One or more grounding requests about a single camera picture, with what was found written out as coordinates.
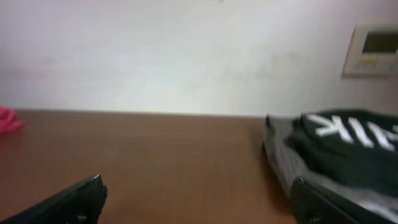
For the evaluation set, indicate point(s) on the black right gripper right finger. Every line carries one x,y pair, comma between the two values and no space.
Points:
315,204

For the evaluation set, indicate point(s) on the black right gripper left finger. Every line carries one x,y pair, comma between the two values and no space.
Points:
81,203

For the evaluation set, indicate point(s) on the red t-shirt white print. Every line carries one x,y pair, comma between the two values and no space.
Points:
9,121

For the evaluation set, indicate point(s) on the grey folded garment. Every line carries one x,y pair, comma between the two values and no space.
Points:
288,165

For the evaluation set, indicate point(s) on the beige wall control panel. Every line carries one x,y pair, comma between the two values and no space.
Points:
372,53

